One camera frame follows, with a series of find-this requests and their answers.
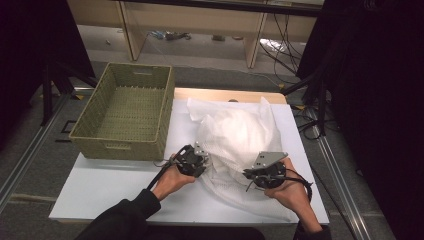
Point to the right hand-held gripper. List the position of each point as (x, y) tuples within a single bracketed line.
[(268, 175)]

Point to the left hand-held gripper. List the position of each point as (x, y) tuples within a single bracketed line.
[(191, 161)]

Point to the white mesh laundry bag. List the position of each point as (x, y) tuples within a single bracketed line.
[(240, 136)]

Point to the green woven basket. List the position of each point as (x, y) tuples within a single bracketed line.
[(130, 113)]

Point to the person's left hand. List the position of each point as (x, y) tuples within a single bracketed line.
[(170, 183)]

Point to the person's right hand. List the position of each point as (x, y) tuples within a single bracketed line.
[(293, 195)]

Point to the person's dark clothing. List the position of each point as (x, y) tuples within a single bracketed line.
[(206, 233)]

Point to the black tripod stand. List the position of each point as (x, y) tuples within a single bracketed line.
[(48, 93), (320, 100)]

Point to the small green box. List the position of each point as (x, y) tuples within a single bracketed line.
[(218, 37)]

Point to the square floor socket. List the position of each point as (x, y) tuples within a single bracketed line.
[(69, 126)]

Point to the silvery clutter on floor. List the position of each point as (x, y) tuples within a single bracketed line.
[(170, 35)]

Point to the crumpled white plastic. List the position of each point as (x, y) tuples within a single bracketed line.
[(270, 44)]

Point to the dark curtain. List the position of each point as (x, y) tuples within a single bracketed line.
[(376, 100), (30, 50)]

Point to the wooden shelf unit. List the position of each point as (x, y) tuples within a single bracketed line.
[(193, 20)]

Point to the metal floor rail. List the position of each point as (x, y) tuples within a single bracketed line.
[(346, 196), (30, 150)]

